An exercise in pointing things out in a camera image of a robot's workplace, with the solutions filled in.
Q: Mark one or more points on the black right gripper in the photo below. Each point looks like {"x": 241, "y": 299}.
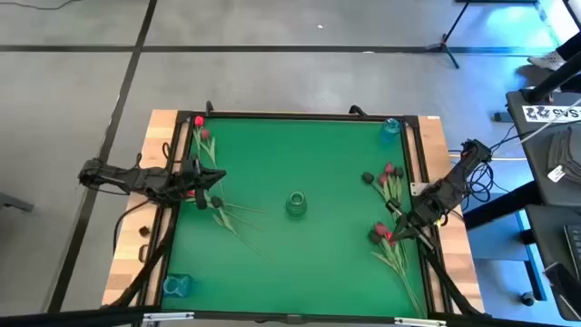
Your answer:
{"x": 429, "y": 211}

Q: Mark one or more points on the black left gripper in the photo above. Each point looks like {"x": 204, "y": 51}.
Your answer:
{"x": 188, "y": 184}

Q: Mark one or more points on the green glass vase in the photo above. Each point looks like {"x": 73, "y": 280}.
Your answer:
{"x": 296, "y": 203}

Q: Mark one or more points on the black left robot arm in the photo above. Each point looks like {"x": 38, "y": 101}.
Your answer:
{"x": 136, "y": 179}

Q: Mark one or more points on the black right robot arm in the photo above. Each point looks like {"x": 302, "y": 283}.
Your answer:
{"x": 456, "y": 175}

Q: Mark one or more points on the pale blue glass vase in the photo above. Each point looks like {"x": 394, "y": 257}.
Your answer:
{"x": 177, "y": 285}

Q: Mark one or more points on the silver mounting plate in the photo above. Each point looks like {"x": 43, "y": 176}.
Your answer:
{"x": 418, "y": 187}

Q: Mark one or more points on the black clamp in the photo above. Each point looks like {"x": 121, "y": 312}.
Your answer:
{"x": 357, "y": 109}
{"x": 209, "y": 107}

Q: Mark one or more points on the small dark knob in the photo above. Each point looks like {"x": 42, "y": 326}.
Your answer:
{"x": 144, "y": 230}

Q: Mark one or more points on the green table mat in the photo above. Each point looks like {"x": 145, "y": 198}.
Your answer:
{"x": 295, "y": 272}

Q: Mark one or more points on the black caster wheel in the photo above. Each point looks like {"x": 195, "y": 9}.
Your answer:
{"x": 526, "y": 298}

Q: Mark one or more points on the black low desk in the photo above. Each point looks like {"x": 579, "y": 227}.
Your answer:
{"x": 549, "y": 236}

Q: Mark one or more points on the white tag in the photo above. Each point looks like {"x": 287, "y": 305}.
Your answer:
{"x": 556, "y": 173}

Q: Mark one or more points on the black tablet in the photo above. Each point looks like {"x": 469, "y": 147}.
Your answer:
{"x": 560, "y": 279}

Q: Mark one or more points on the computer keyboard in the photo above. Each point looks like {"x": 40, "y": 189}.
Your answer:
{"x": 574, "y": 247}

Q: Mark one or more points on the dark grey stacked sheets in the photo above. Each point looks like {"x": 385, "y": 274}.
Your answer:
{"x": 565, "y": 152}

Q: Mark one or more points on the white printed label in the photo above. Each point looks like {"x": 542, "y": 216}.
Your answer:
{"x": 551, "y": 113}

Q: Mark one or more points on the black tripod stand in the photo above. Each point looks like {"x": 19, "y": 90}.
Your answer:
{"x": 441, "y": 45}

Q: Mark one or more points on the grey chair leg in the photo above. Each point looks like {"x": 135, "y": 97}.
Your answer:
{"x": 13, "y": 203}

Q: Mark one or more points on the black diagonal pole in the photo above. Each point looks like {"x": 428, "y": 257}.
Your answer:
{"x": 554, "y": 77}

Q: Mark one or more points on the person's shoe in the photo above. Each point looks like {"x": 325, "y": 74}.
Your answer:
{"x": 547, "y": 60}

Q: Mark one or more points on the person's leg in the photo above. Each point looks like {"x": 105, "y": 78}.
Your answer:
{"x": 573, "y": 45}

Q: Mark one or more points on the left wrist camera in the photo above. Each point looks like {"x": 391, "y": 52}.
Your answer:
{"x": 190, "y": 165}

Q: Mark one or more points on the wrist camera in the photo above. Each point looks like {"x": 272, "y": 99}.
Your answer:
{"x": 393, "y": 205}
{"x": 190, "y": 165}

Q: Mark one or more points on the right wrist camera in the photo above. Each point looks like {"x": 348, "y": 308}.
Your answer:
{"x": 393, "y": 205}

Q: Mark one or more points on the silver corner bracket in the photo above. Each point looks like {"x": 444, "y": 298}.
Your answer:
{"x": 420, "y": 322}
{"x": 168, "y": 316}

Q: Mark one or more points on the black metal table frame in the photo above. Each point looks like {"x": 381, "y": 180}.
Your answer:
{"x": 295, "y": 115}

